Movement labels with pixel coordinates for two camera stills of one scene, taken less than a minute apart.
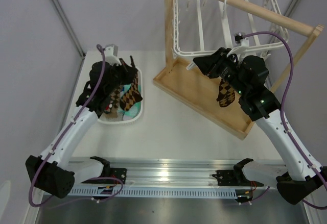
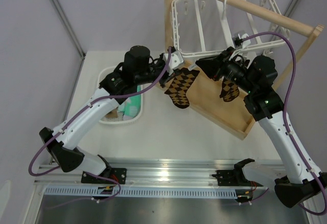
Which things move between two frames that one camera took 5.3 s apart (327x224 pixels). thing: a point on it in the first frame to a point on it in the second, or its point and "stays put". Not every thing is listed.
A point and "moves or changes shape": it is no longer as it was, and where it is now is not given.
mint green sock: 135,110 stays put
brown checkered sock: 227,94 moves or changes shape
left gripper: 129,72 to 167,77
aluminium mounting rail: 179,172 stays put
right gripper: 210,65 stays put
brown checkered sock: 131,96 to 178,88
